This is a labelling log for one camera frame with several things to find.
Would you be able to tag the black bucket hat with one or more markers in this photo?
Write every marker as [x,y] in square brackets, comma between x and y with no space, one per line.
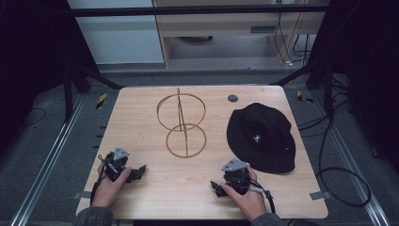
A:
[260,138]

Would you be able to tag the aluminium floor rail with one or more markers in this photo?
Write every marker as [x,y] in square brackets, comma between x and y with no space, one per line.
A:
[351,157]
[47,163]

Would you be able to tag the person's right hand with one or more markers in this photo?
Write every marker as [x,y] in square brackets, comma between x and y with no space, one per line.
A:
[251,202]

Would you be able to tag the black metal frame stand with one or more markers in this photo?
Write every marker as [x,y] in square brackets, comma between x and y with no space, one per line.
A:
[68,94]
[328,91]

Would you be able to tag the dark curtain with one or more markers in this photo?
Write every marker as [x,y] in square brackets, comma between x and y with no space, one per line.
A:
[370,62]
[31,62]

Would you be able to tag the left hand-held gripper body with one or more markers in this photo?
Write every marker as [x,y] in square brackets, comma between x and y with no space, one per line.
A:
[116,163]

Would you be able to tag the grey round table grommet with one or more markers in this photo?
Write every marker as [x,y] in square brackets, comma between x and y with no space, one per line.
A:
[232,98]

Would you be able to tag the black horizontal frame bar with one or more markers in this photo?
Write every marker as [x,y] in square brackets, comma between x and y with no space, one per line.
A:
[188,11]

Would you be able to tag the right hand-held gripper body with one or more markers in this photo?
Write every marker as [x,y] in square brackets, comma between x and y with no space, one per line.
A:
[237,179]

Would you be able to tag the white cabinet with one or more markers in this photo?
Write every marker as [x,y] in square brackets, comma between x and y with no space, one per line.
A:
[119,40]

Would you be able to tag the black yellow striped tape marker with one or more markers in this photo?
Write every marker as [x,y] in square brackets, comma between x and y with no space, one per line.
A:
[101,101]
[302,97]

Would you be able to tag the grey metal table bracket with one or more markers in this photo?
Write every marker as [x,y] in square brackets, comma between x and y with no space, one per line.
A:
[82,195]
[320,195]

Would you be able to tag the person's left hand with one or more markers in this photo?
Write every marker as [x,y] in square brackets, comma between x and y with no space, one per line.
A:
[105,191]

